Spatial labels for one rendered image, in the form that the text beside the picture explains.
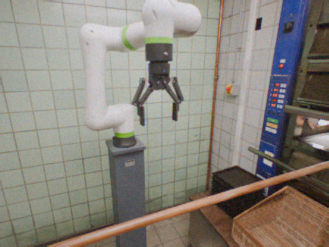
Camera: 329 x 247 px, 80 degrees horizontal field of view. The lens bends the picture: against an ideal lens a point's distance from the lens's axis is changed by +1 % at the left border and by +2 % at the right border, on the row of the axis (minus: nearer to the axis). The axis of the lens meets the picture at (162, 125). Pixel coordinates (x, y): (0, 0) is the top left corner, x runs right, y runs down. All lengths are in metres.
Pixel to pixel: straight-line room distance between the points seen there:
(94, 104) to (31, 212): 1.39
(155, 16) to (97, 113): 0.58
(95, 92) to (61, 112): 0.80
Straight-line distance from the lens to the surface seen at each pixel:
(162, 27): 0.67
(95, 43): 1.00
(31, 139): 1.89
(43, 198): 2.12
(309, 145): 1.58
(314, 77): 1.56
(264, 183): 0.95
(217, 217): 1.68
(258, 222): 1.67
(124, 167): 1.22
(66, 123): 1.82
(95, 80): 1.02
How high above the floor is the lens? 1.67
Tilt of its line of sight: 17 degrees down
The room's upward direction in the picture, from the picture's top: straight up
